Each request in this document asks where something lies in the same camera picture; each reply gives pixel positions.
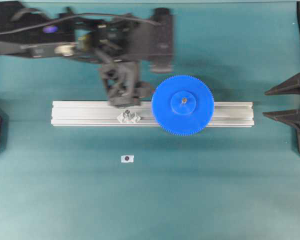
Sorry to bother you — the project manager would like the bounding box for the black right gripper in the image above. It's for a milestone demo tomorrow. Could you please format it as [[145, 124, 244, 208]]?
[[262, 73, 300, 153]]

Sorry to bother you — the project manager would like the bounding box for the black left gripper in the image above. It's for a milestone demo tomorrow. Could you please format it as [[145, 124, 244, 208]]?
[[78, 7, 174, 107]]

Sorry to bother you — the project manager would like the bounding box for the large blue plastic gear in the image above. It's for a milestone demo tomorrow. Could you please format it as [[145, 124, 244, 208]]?
[[151, 75, 215, 136]]

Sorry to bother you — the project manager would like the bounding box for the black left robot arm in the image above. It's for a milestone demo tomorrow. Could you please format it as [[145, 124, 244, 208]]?
[[0, 0, 174, 108]]

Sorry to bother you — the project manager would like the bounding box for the white tape marker with dot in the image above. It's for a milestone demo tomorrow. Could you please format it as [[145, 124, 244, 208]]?
[[121, 155, 134, 163]]

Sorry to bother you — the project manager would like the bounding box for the left clear shaft mount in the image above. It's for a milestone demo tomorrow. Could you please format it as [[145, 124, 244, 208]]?
[[117, 109, 142, 124]]

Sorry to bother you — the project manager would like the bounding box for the silver aluminium extrusion rail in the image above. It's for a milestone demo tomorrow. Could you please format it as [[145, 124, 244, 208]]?
[[51, 101, 255, 128]]

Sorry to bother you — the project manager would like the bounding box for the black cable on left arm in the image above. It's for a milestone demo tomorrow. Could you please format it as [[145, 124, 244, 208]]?
[[0, 12, 163, 38]]

